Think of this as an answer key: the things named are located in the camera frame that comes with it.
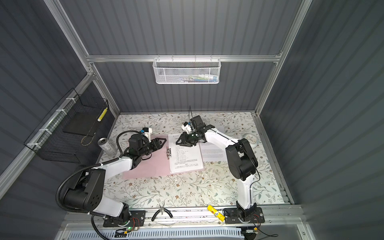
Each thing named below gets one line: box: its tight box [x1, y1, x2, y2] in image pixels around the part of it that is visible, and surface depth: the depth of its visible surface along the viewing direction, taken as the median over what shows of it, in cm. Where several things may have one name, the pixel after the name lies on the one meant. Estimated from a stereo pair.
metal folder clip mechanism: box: [166, 146, 172, 160], surface depth 100 cm
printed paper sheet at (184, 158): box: [168, 133, 204, 174], surface depth 96 cm
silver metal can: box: [97, 137, 118, 156], surface depth 89 cm
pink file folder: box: [122, 134, 205, 181], surface depth 91 cm
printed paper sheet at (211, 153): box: [199, 141, 228, 162], surface depth 98 cm
